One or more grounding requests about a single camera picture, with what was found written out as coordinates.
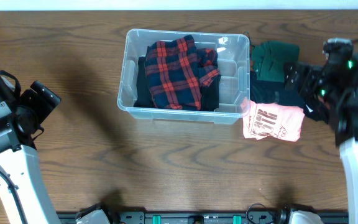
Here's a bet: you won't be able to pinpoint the red navy plaid garment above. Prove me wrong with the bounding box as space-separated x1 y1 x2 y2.
144 34 221 111

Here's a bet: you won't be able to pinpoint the black garment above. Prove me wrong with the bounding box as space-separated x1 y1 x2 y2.
303 104 329 124

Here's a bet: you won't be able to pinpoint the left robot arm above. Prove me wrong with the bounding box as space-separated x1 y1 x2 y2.
0 70 61 223

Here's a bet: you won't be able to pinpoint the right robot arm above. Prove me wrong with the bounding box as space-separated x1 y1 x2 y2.
284 37 358 223

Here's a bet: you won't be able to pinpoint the black folded pants in container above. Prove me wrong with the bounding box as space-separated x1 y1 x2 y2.
133 45 222 112

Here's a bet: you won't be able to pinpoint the clear plastic storage container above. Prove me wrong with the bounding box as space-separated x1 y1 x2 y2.
117 29 250 124

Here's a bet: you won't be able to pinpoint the green folded garment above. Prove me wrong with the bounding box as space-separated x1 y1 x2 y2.
250 40 300 83

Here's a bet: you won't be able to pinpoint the dark teal folded garment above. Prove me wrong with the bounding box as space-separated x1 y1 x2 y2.
250 71 305 108

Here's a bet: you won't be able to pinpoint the pink printed folded shirt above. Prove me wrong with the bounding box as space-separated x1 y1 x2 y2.
241 100 305 142

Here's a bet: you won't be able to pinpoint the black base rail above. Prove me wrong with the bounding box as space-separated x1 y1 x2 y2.
57 203 349 224

